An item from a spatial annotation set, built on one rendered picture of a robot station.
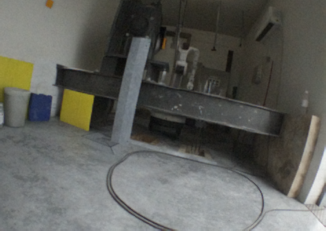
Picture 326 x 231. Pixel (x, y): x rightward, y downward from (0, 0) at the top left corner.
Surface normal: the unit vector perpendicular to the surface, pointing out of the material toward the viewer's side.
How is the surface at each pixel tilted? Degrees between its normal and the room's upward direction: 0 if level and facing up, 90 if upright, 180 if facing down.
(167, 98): 90
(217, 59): 90
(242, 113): 90
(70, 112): 90
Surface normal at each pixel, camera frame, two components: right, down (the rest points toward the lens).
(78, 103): -0.22, 0.01
